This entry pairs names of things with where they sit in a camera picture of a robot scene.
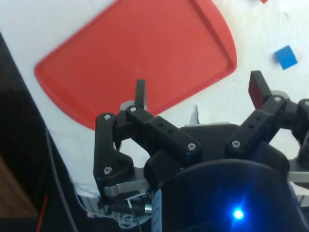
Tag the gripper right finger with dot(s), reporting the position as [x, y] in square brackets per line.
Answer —
[259, 120]

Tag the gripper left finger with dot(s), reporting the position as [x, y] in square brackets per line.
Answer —
[159, 126]

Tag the small blue cube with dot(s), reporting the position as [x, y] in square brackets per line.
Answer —
[286, 57]

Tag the red cube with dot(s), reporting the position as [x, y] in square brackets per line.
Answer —
[264, 1]

